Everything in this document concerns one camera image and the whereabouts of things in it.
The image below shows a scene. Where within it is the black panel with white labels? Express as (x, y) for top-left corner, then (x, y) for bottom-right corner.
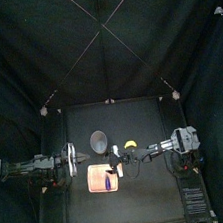
(177, 174), (211, 223)

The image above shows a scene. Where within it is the thin diagonal brace cord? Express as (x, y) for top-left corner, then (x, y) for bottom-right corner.
(60, 0), (177, 107)
(27, 0), (159, 107)

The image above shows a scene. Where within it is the pink square plate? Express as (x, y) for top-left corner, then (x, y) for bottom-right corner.
(84, 160), (121, 197)

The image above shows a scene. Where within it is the purple toy eggplant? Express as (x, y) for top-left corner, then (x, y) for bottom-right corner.
(104, 175), (113, 192)

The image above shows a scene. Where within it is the grey frame corner bracket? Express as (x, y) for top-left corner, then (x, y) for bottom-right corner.
(170, 89), (182, 101)
(38, 105), (49, 118)

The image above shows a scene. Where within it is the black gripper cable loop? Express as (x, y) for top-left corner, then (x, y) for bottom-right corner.
(125, 153), (145, 181)

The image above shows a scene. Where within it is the yellow toy banana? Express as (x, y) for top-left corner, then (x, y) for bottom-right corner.
(122, 138), (139, 150)

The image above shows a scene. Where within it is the grey frame clamp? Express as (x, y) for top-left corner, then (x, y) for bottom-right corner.
(212, 5), (223, 17)

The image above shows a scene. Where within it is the grey table corner bracket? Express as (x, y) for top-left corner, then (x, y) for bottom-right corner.
(208, 209), (219, 223)

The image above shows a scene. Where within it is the black cloth backdrop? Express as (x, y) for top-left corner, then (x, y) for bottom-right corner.
(0, 0), (223, 223)

